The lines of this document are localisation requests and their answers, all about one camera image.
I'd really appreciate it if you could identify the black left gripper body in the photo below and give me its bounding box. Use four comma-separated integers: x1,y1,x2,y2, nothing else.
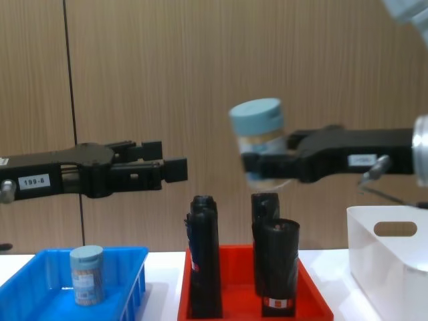
0,142,116,203

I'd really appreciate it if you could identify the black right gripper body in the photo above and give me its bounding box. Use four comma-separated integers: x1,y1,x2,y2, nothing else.
295,124,416,184

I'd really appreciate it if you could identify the clear jar with blue lid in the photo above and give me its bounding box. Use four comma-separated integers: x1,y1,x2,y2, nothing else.
228,97,292,192
69,245,106,307

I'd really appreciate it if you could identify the blue plastic tray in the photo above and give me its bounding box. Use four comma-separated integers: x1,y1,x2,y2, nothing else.
0,246,150,321

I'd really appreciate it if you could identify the red plastic tray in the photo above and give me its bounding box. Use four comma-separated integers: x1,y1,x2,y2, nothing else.
177,243,335,321

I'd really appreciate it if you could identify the white plastic bin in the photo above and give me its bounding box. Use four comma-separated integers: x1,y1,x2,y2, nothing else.
346,205,428,321

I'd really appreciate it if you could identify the thin dark right wrist cable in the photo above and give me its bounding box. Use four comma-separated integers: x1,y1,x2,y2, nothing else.
356,154,428,210

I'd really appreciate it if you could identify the silver left cable plug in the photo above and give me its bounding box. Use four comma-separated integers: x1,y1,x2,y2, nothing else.
0,179,17,204

